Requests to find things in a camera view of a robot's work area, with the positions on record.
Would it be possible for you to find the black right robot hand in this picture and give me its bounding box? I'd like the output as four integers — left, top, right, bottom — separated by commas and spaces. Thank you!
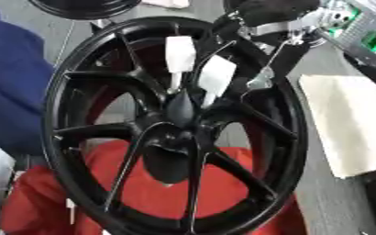
212, 0, 328, 90

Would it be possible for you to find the white pin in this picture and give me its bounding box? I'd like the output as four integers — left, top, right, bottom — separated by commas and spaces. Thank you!
163, 35, 198, 95
195, 54, 238, 109

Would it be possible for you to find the black spoked wheel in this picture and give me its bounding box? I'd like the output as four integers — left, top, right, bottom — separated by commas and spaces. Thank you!
39, 16, 312, 235

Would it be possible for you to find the white flat object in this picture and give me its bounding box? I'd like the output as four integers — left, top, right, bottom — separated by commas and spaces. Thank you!
141, 0, 192, 9

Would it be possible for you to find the white cloth sheet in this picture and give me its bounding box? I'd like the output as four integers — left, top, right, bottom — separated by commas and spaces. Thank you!
297, 73, 376, 180

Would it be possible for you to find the black round tyre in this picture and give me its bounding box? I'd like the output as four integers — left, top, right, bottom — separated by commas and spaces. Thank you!
26, 0, 143, 21

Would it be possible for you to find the person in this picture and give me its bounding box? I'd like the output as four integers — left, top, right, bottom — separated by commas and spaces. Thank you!
0, 5, 59, 158

